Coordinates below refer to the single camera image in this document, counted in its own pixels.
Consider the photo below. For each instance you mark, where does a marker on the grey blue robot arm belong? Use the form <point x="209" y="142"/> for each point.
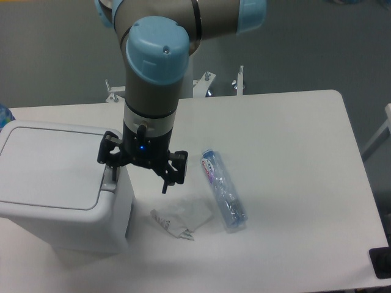
<point x="156" y="40"/>

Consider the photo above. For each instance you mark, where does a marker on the white frame at right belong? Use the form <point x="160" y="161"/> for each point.
<point x="378" y="138"/>

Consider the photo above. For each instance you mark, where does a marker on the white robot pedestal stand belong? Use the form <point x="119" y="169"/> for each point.
<point x="204" y="87"/>

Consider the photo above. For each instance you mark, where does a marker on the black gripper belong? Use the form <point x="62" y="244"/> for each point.
<point x="151" y="153"/>

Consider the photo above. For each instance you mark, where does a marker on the white trash can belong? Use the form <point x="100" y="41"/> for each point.
<point x="53" y="186"/>

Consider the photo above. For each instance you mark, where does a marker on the black clamp at table edge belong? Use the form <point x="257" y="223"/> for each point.
<point x="380" y="258"/>

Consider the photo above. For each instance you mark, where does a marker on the crumpled white paper wrapper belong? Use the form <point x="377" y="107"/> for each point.
<point x="182" y="217"/>

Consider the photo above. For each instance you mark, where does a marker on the crushed clear plastic bottle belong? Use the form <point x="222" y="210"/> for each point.
<point x="224" y="191"/>

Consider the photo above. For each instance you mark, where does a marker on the blue patterned object at left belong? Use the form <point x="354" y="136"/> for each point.
<point x="6" y="116"/>

